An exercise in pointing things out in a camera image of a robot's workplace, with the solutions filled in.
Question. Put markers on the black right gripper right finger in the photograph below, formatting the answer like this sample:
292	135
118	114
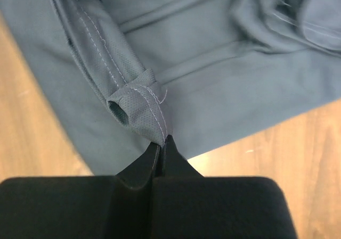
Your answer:
186	204

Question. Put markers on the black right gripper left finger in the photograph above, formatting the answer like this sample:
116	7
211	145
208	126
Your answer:
80	207

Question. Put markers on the grey t shirt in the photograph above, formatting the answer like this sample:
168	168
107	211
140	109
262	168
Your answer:
120	74

